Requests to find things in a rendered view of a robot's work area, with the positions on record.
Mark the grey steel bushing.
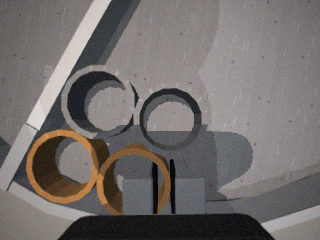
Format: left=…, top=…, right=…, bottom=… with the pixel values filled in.
left=61, top=65, right=139, bottom=139
left=133, top=82, right=208, bottom=157

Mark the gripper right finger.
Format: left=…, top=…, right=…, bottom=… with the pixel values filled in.
left=170, top=159, right=206, bottom=215

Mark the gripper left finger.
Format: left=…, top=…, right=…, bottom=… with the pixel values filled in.
left=122, top=159, right=158, bottom=215

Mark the bronze bushing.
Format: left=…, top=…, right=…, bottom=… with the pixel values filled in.
left=96, top=143, right=171, bottom=215
left=26, top=128, right=110, bottom=204

